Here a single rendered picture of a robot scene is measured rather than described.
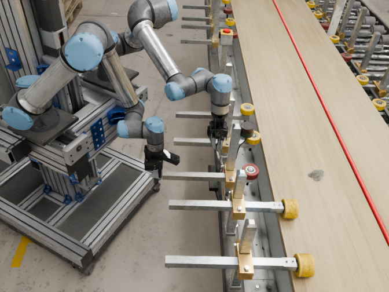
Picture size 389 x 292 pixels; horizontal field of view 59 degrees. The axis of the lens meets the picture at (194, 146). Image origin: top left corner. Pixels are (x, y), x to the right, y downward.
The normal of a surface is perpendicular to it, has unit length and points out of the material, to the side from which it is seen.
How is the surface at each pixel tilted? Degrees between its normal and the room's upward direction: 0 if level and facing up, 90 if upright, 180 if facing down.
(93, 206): 0
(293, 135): 0
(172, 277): 0
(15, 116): 95
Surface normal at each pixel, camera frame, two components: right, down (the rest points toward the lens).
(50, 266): 0.05, -0.74
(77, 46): 0.11, 0.61
